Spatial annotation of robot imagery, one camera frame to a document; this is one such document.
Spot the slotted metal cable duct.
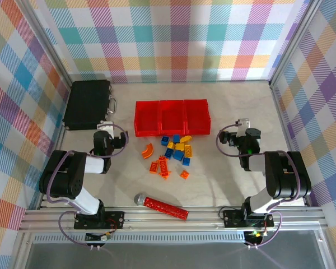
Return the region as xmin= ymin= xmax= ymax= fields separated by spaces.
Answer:
xmin=33 ymin=234 xmax=247 ymax=244

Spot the aluminium side rail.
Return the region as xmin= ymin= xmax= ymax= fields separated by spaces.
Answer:
xmin=268 ymin=80 xmax=311 ymax=208
xmin=36 ymin=80 xmax=75 ymax=211

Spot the aluminium frame post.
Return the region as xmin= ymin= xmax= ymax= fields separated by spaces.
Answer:
xmin=268 ymin=0 xmax=323 ymax=86
xmin=22 ymin=0 xmax=75 ymax=84

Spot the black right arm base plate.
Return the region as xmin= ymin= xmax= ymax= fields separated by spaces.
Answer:
xmin=222 ymin=209 xmax=275 ymax=228

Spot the black case with metal handle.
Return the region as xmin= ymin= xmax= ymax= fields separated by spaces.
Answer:
xmin=63 ymin=80 xmax=119 ymax=131

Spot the small wired connector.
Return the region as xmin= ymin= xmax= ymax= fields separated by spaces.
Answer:
xmin=245 ymin=229 xmax=269 ymax=240
xmin=85 ymin=231 xmax=113 ymax=244

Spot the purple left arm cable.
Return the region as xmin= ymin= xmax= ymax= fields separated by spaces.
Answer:
xmin=46 ymin=123 xmax=129 ymax=249

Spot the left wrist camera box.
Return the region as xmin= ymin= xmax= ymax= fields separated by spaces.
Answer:
xmin=99 ymin=121 xmax=115 ymax=138

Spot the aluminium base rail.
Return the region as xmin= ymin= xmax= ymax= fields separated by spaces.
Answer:
xmin=18 ymin=207 xmax=330 ymax=233

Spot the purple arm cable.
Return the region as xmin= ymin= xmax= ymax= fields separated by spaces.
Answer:
xmin=216 ymin=123 xmax=302 ymax=249
xmin=46 ymin=123 xmax=129 ymax=249

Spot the long orange lego brick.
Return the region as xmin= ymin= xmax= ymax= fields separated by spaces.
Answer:
xmin=157 ymin=156 xmax=170 ymax=174

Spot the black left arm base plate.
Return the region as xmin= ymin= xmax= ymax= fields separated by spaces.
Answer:
xmin=73 ymin=210 xmax=126 ymax=231

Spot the orange curved lego piece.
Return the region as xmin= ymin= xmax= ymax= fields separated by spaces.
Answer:
xmin=141 ymin=142 xmax=155 ymax=160

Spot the red glitter toy microphone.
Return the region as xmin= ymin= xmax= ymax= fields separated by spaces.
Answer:
xmin=133 ymin=192 xmax=190 ymax=221

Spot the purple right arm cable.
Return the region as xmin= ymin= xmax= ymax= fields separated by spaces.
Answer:
xmin=216 ymin=123 xmax=302 ymax=249

